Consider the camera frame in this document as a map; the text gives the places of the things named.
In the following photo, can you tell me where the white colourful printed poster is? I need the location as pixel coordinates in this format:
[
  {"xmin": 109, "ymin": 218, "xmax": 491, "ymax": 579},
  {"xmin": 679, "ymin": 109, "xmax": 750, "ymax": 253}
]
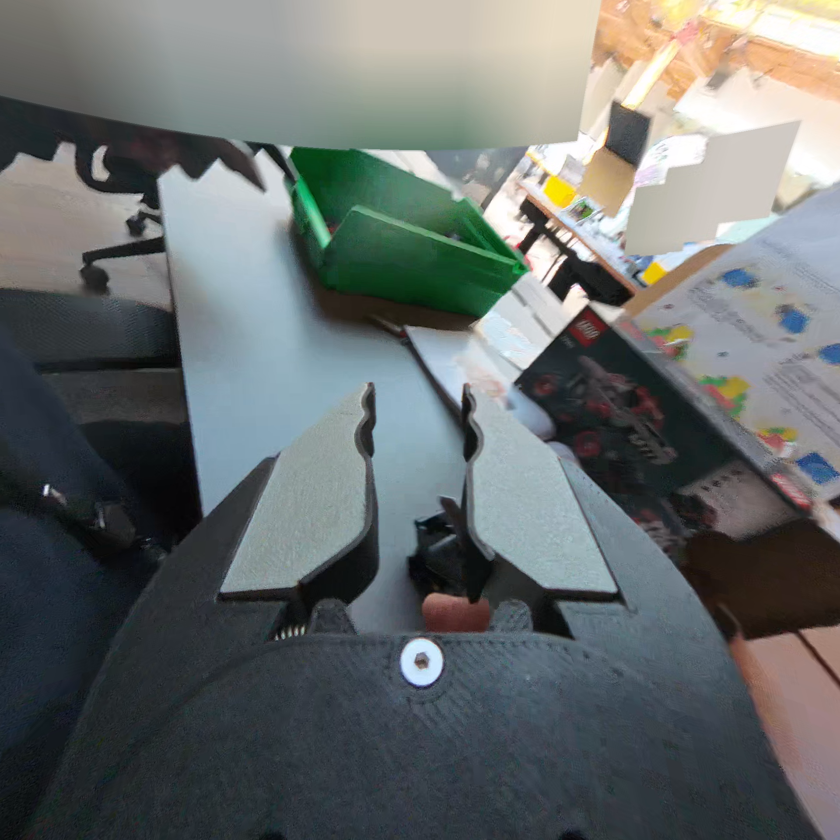
[{"xmin": 633, "ymin": 190, "xmax": 840, "ymax": 506}]

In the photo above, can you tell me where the green plastic bin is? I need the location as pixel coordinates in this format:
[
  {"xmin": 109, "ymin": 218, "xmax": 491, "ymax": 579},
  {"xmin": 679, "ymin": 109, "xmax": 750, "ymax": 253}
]
[{"xmin": 285, "ymin": 147, "xmax": 529, "ymax": 316}]

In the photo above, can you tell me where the person's dark blue clothing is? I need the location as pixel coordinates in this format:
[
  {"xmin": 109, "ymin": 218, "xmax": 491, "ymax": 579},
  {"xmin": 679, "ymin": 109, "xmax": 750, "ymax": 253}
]
[{"xmin": 0, "ymin": 322, "xmax": 198, "ymax": 840}]

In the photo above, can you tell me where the open lego instruction booklet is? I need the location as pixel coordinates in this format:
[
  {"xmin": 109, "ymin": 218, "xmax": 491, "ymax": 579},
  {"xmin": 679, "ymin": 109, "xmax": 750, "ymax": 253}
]
[{"xmin": 403, "ymin": 325, "xmax": 565, "ymax": 441}]

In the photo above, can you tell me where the lego sticker sheet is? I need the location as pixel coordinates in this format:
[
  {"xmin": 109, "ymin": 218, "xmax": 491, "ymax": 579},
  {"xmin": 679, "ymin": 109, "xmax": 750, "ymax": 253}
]
[{"xmin": 479, "ymin": 279, "xmax": 578, "ymax": 371}]

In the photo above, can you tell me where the wooden table with black legs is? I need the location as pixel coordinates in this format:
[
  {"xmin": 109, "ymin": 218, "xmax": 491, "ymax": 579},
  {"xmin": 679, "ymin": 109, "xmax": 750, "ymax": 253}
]
[{"xmin": 515, "ymin": 177, "xmax": 641, "ymax": 303}]

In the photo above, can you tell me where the cardboard box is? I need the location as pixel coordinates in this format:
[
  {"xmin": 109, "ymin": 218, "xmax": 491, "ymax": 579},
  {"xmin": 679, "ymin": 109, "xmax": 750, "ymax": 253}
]
[{"xmin": 577, "ymin": 147, "xmax": 641, "ymax": 217}]

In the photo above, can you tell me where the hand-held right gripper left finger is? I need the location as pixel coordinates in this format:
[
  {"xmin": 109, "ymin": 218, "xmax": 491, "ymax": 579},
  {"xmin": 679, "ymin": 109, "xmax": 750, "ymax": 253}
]
[{"xmin": 220, "ymin": 382, "xmax": 382, "ymax": 603}]

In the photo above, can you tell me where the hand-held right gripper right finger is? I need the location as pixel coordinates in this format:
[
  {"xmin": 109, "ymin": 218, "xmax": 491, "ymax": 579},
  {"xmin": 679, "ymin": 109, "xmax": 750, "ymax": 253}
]
[{"xmin": 461, "ymin": 382, "xmax": 619, "ymax": 603}]

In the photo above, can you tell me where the person's left hand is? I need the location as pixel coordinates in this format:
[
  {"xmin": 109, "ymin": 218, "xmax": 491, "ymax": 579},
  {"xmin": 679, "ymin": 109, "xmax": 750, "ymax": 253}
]
[{"xmin": 422, "ymin": 592, "xmax": 492, "ymax": 634}]

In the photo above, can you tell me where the dark lego set box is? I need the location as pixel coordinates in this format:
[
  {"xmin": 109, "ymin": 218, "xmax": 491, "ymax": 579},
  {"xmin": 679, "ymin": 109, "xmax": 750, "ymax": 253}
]
[{"xmin": 515, "ymin": 315, "xmax": 818, "ymax": 546}]

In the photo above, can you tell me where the black badge reel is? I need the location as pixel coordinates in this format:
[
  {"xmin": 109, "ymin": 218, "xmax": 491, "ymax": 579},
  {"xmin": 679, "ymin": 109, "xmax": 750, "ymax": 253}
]
[{"xmin": 39, "ymin": 482, "xmax": 142, "ymax": 555}]

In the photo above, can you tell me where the black wheeled office chair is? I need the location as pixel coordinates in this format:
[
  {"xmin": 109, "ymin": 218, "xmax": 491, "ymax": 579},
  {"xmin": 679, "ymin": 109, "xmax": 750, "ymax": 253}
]
[{"xmin": 75, "ymin": 141, "xmax": 172, "ymax": 290}]

